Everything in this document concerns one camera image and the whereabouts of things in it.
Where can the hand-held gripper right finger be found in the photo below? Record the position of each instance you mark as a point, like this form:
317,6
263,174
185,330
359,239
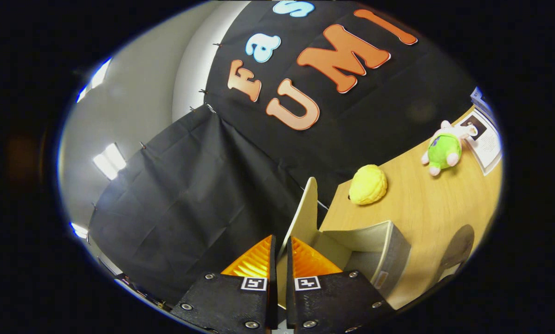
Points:
290,301

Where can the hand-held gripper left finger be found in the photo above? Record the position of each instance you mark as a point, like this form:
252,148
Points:
274,301

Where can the beige grey storage box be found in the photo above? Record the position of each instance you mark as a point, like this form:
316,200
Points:
375,236

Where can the brown fuzzy slipper shoe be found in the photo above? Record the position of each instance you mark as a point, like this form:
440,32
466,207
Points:
458,248

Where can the black backdrop cloth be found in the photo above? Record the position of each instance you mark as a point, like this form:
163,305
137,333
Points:
189,195

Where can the yellow knitted plush toy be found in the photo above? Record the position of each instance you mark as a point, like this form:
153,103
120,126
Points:
368,184

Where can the ceiling light panel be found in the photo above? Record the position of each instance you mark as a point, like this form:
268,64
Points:
95,79
79,230
110,161

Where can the green and pink plush toy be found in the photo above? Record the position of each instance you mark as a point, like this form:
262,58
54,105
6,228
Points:
444,149

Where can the white book with dark photo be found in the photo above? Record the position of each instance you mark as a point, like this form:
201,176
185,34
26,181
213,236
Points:
488,144

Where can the blue cover book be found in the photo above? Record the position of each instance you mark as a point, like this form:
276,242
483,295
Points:
477,95

